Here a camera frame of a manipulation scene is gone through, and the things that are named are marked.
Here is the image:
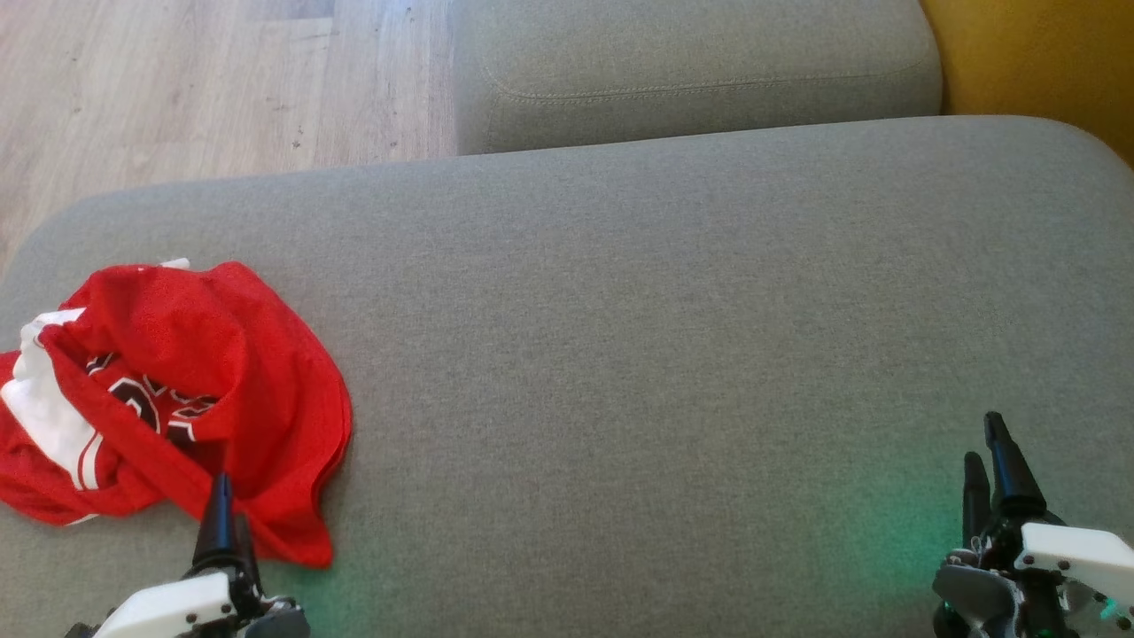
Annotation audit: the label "red shorts with white stripe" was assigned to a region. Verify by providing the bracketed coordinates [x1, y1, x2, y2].
[40, 258, 353, 570]

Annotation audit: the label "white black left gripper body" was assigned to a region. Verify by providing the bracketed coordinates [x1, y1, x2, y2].
[91, 571, 312, 638]

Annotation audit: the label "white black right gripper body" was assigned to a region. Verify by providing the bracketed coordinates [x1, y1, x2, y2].
[931, 509, 1134, 638]

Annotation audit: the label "large grey sofa seat cushion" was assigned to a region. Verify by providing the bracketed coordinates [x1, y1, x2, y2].
[0, 115, 1134, 638]

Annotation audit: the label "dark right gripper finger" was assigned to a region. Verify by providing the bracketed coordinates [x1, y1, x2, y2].
[983, 411, 1049, 520]
[962, 451, 994, 549]

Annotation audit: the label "wide yellow sofa backrest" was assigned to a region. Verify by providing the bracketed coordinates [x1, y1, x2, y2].
[920, 0, 1134, 167]

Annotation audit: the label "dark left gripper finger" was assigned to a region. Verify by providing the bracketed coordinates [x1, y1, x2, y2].
[191, 473, 245, 577]
[235, 517, 263, 594]

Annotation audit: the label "medium grey sofa seat cushion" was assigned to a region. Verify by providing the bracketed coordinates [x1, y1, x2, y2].
[450, 0, 943, 157]

